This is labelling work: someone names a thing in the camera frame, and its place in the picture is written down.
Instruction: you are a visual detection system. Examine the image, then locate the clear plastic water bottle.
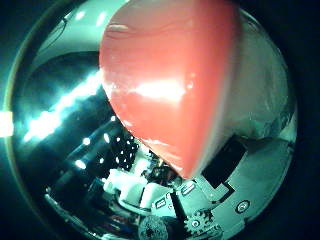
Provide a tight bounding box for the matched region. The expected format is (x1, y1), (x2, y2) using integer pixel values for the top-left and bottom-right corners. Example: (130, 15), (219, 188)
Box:
(98, 0), (242, 180)

